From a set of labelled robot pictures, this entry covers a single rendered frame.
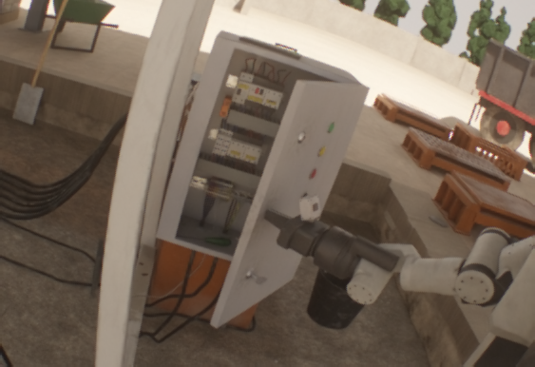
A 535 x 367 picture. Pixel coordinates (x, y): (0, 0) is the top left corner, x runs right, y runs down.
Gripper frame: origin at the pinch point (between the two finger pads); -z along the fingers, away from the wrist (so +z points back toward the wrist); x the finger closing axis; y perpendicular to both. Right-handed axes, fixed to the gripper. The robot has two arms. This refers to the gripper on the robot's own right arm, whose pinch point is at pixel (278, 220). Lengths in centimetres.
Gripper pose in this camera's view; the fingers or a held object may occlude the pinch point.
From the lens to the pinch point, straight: 104.6
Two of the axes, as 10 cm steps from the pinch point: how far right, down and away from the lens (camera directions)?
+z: 8.2, 4.3, -3.7
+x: -4.7, 1.3, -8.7
